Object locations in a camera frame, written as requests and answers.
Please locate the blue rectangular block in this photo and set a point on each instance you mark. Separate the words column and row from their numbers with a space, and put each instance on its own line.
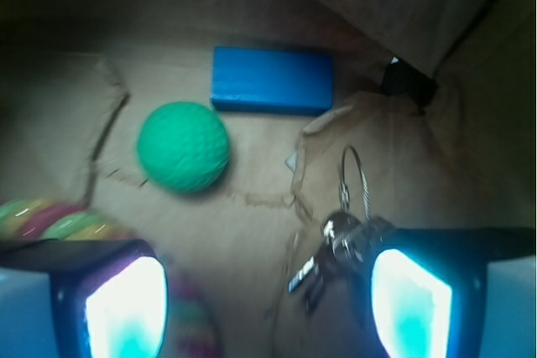
column 271, row 81

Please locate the silver key bunch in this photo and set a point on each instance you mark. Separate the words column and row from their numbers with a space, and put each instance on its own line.
column 346, row 249

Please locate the brown paper bag bin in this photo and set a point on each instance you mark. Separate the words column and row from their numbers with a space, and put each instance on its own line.
column 437, row 96

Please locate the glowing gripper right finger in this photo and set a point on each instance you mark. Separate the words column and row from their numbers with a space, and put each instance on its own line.
column 455, row 293

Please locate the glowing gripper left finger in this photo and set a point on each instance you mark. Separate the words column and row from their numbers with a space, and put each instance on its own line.
column 82, row 299

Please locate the green dimpled ball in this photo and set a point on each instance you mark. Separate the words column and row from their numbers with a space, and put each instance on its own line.
column 183, row 147

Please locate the multicoloured twisted rope toy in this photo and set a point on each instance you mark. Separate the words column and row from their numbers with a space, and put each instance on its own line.
column 63, row 219

